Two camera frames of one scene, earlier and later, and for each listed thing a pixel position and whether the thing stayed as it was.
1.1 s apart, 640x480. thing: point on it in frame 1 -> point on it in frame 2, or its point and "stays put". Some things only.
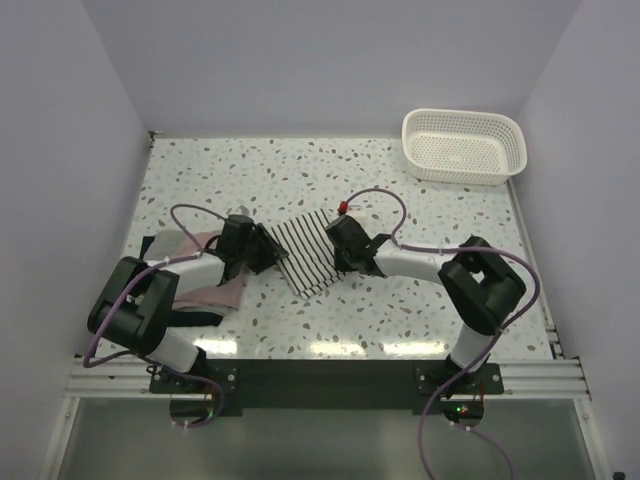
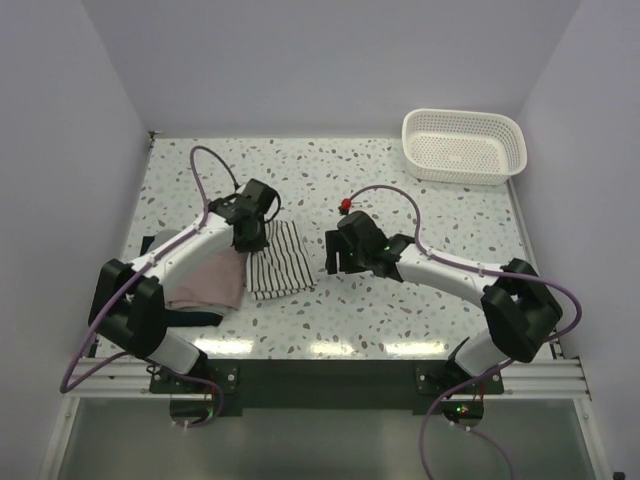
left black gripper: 270,249 -> 258,243
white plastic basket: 464,146 stays put
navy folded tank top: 182,318 stays put
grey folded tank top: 164,245 stays put
